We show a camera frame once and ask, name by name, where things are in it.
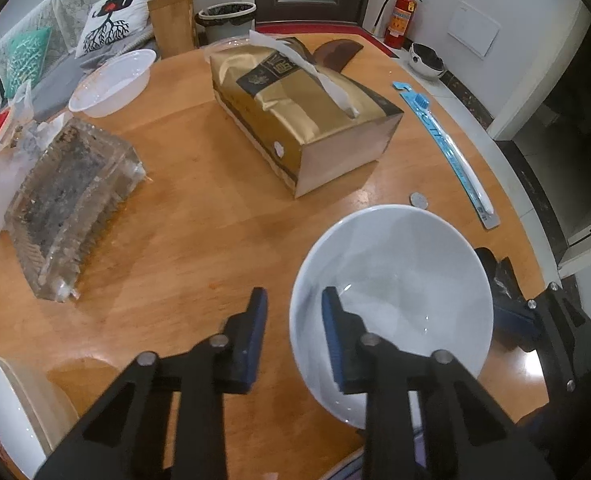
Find red door mat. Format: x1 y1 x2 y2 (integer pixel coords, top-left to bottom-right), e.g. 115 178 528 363
255 21 399 58

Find teal cushion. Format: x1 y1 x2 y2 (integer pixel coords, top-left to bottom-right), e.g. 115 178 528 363
4 27 51 99

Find blue packaged toothbrush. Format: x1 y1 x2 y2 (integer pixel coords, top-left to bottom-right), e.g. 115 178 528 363
392 81 501 231

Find small white bowl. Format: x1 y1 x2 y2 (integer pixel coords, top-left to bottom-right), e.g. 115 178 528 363
289 205 494 428

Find red fire extinguisher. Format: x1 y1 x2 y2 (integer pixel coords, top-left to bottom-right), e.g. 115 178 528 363
373 0 422 49

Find gold tissue box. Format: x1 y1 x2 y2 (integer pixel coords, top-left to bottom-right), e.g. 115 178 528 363
205 32 404 197

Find grey trash bin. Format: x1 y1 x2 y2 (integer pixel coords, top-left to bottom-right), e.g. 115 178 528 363
196 1 257 44

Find grey sofa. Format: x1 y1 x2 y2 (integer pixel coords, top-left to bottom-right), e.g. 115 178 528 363
0 0 153 120

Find silver coin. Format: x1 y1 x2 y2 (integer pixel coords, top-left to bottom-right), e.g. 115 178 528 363
409 192 429 210

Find white tree-print cushion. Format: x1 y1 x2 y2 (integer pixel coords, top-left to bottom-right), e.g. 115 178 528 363
75 0 149 58

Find white plastic bowl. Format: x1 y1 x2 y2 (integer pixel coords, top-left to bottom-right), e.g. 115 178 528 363
68 49 158 118

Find clear plastic box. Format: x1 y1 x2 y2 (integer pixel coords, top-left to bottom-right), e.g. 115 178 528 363
6 117 146 302

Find wooden side cabinet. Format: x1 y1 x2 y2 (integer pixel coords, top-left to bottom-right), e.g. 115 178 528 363
148 0 199 58

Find white ribbed bowl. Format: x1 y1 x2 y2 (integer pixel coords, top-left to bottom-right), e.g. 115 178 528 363
0 356 78 479

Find white wall panel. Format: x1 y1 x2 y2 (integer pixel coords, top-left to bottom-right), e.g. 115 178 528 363
447 1 501 58

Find black white pet bowl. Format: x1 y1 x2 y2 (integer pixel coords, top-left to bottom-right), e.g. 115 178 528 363
408 42 446 80

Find white plastic bag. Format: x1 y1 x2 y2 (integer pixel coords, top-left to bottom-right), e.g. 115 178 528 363
0 81 72 233

